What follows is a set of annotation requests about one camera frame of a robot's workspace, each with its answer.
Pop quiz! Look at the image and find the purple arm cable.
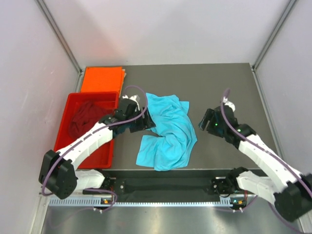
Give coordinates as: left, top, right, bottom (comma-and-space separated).
219, 88, 312, 231
41, 85, 149, 215

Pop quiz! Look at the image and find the slotted grey cable duct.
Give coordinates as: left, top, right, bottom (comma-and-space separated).
49, 196, 247, 207

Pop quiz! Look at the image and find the red plastic bin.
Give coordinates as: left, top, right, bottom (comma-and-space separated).
54, 92, 119, 169

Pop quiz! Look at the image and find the dark red t shirt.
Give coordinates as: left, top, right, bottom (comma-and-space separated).
68, 101, 112, 140

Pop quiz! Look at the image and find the aluminium frame post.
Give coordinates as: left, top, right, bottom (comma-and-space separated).
252, 0, 299, 71
34, 0, 82, 74

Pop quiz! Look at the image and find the folded orange t shirt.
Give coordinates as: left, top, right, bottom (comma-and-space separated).
80, 67, 126, 95

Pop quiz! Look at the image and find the right aluminium frame post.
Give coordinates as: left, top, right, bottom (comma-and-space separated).
252, 0, 299, 71

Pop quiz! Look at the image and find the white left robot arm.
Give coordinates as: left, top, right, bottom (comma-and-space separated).
39, 95, 156, 199

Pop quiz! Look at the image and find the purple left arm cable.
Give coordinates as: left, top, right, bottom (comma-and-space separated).
41, 85, 149, 215

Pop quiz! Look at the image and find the left aluminium frame post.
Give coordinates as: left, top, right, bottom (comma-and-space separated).
34, 0, 82, 74

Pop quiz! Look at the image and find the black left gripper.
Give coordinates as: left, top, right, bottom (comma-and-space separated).
125, 106, 155, 133

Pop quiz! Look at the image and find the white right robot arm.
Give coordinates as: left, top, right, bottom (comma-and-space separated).
199, 101, 312, 222

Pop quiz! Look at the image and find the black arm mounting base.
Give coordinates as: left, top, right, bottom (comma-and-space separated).
82, 169, 265, 202

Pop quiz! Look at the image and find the light blue t shirt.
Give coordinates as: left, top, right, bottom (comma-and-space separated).
136, 93, 197, 171

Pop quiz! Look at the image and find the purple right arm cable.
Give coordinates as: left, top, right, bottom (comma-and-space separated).
219, 88, 312, 231

